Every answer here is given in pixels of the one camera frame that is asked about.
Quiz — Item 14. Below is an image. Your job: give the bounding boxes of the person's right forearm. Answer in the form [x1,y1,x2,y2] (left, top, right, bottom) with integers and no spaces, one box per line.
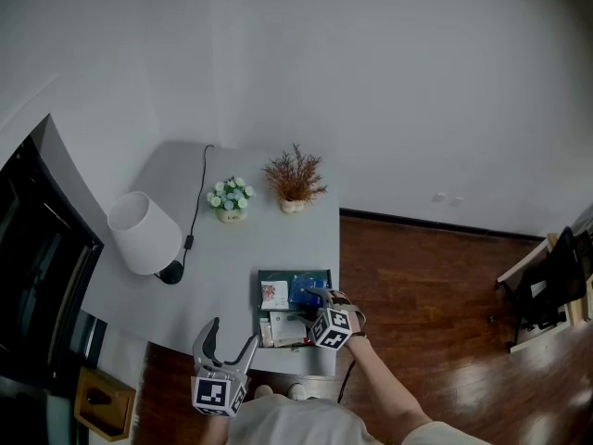
[344,334,434,436]

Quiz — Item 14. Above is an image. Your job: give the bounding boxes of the light wooden desk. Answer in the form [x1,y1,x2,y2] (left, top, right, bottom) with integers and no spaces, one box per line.
[496,232,593,355]

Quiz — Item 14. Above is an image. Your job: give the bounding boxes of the white red-print small packet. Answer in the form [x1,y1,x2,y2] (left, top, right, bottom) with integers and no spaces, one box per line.
[259,281,290,311]

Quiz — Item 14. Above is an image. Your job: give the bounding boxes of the black baseboard strip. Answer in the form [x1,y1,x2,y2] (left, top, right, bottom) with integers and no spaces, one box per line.
[338,207,549,243]

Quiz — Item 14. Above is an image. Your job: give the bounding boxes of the person's right hand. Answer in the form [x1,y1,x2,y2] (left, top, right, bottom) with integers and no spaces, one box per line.
[330,290,368,339]

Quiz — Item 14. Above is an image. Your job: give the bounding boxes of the yellow wooden box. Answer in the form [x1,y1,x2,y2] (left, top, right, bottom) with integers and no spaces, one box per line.
[73,365,137,444]

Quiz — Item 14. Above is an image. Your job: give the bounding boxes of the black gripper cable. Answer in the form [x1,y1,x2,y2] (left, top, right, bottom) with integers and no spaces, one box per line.
[336,358,357,405]

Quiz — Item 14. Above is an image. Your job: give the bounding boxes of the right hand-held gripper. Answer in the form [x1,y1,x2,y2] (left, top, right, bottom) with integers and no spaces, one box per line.
[295,286,351,352]

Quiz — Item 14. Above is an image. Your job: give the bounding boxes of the person's white shirt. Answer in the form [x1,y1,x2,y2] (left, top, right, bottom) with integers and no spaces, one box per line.
[225,393,493,445]

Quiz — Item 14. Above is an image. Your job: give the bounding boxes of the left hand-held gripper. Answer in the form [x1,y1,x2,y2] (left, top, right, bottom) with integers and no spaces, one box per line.
[190,316,259,419]

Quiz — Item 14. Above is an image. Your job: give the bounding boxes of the grey drawer with green lining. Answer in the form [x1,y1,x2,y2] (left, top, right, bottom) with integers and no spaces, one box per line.
[255,268,338,379]

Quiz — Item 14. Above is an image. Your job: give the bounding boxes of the black chair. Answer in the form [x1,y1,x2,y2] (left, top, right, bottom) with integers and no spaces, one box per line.
[512,225,593,350]

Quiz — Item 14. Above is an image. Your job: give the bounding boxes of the blue small packet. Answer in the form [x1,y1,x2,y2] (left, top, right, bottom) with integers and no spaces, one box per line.
[287,273,326,310]

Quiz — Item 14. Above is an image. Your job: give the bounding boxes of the black lamp cable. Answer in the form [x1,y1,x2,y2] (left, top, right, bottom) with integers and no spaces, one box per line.
[182,144,216,268]

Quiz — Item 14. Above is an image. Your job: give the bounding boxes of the white shade table lamp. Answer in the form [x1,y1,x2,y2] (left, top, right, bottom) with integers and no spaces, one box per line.
[107,190,185,286]

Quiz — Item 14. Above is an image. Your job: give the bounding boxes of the plain white small packet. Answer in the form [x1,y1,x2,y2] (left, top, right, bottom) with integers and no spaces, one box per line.
[269,310,309,343]

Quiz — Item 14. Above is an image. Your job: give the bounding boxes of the potted brown dried plant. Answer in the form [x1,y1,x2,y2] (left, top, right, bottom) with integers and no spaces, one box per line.
[261,143,329,215]

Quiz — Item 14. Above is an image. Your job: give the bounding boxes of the potted white blue flowers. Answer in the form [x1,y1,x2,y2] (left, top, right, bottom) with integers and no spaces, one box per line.
[206,175,258,224]

